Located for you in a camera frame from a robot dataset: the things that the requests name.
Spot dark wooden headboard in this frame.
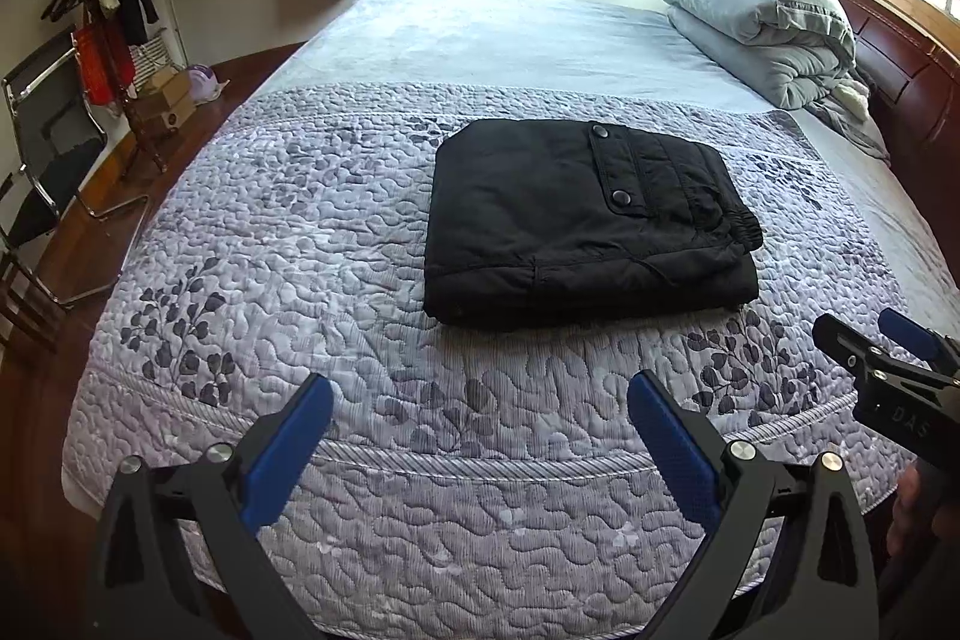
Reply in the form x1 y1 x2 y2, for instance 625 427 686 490
810 0 960 214

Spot crumpled white and grey cloth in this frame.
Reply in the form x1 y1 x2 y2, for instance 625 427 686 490
806 74 893 165

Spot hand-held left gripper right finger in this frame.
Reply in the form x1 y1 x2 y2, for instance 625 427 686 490
626 370 878 640

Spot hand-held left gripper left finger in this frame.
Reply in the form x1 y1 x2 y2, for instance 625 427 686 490
86 374 335 640

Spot wooden coat rack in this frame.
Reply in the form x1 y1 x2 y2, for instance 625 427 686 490
41 0 170 175

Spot bed with purple quilt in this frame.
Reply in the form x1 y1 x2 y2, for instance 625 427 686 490
60 0 960 640

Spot person's right hand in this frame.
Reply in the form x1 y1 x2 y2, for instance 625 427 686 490
887 460 950 556

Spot white wire rack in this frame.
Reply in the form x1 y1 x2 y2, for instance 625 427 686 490
127 0 188 79

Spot black pants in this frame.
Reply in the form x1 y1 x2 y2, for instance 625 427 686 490
422 119 764 332

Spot red hanging garment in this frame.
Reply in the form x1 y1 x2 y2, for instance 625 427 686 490
73 21 137 105

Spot folded grey duvet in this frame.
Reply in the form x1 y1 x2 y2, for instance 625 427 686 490
666 6 871 111

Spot metal frame chair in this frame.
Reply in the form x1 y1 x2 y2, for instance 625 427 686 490
0 36 151 307

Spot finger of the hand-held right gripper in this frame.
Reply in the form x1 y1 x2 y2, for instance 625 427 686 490
812 312 901 386
877 308 960 378

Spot cardboard box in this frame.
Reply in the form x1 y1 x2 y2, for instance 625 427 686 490
139 68 192 112
139 96 197 137

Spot white round container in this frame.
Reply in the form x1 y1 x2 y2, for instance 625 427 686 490
187 62 230 105

